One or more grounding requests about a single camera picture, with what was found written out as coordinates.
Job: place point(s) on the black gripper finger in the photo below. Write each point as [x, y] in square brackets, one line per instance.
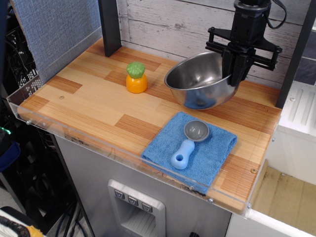
[241, 68]
[227, 62]

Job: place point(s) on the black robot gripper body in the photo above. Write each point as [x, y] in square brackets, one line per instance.
[246, 35]

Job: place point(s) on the stainless steel bowl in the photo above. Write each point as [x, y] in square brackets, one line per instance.
[197, 82]

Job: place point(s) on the blue folded towel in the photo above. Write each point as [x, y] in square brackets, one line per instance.
[193, 163]

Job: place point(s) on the blue grey measuring scoop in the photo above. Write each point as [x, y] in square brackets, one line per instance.
[195, 131]

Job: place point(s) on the orange toy carrot green top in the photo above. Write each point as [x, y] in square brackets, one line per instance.
[136, 80]

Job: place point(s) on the white toy sink unit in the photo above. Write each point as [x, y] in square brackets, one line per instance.
[284, 199]

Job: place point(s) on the clear acrylic edge guard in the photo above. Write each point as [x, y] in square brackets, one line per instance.
[119, 126]

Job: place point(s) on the grey dispenser panel with buttons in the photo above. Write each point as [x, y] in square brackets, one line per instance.
[136, 213]

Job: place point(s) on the black plastic crate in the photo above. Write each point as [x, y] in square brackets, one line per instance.
[21, 65]

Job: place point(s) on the yellow object at corner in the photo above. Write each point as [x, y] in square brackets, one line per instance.
[34, 232]

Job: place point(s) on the dark grey right post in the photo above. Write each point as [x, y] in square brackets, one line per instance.
[297, 55]

